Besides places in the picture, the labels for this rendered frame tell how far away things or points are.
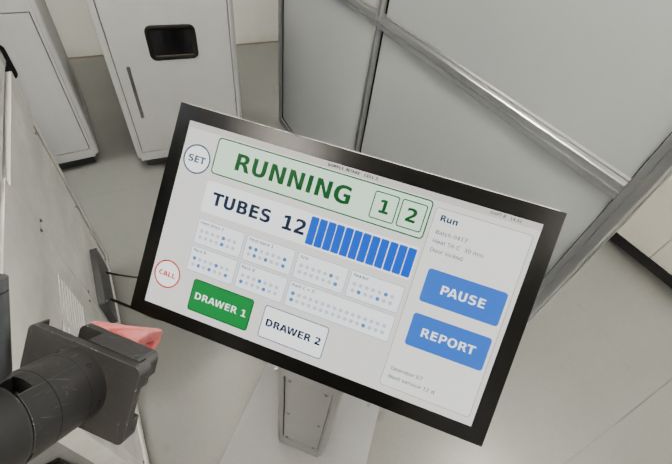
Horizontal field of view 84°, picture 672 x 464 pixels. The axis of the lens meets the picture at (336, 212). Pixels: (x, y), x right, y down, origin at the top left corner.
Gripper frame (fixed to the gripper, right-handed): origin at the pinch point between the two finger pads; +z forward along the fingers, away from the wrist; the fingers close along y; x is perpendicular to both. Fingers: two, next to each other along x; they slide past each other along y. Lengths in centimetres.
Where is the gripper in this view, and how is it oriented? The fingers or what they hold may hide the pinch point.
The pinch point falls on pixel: (153, 338)
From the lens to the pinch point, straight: 43.7
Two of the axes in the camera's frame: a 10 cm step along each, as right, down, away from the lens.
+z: 1.8, -0.5, 9.8
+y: -9.4, -3.0, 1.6
